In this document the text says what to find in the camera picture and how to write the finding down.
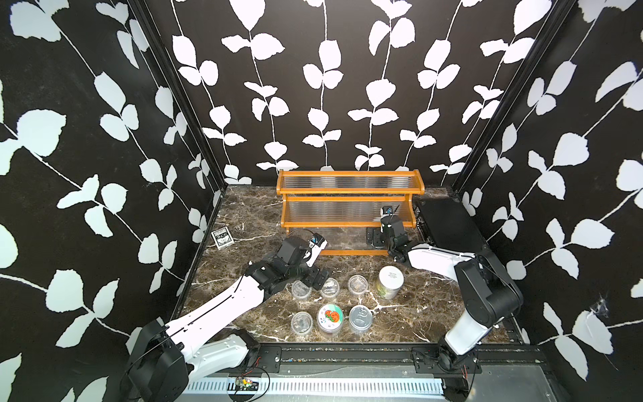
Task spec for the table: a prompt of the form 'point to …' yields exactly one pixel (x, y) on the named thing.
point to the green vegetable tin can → (360, 319)
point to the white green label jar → (389, 281)
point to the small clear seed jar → (301, 322)
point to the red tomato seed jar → (330, 318)
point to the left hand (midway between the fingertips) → (321, 261)
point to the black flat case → (448, 226)
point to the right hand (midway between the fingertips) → (377, 224)
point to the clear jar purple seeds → (300, 291)
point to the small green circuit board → (242, 383)
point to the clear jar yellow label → (330, 288)
